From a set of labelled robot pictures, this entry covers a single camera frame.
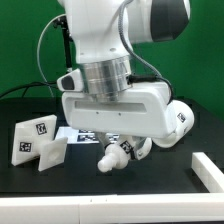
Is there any marker tag sheet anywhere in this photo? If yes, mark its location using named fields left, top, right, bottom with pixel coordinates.
left=53, top=125, right=121, bottom=145

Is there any white right table rail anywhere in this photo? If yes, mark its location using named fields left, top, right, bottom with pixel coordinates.
left=191, top=152, right=224, bottom=193

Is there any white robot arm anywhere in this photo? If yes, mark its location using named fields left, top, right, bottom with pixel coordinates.
left=57, top=0, right=190, bottom=160

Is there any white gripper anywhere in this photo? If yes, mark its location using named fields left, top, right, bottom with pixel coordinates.
left=62, top=82, right=174, bottom=160

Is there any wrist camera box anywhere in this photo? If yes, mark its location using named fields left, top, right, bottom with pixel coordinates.
left=57, top=69, right=84, bottom=92

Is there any white lamp bulb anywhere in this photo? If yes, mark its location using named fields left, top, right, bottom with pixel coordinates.
left=97, top=139, right=135, bottom=173

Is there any black cable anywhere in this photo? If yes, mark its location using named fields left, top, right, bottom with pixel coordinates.
left=0, top=80, right=58, bottom=100

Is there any white lamp base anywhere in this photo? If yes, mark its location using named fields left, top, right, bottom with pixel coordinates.
left=11, top=115, right=68, bottom=171

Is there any black camera stand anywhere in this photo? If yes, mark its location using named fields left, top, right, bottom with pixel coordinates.
left=53, top=15, right=72, bottom=72

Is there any grey cable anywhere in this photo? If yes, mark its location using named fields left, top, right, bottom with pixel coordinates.
left=36, top=13, right=66, bottom=98

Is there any white lamp hood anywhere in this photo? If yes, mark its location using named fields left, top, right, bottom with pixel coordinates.
left=152, top=100, right=195, bottom=148

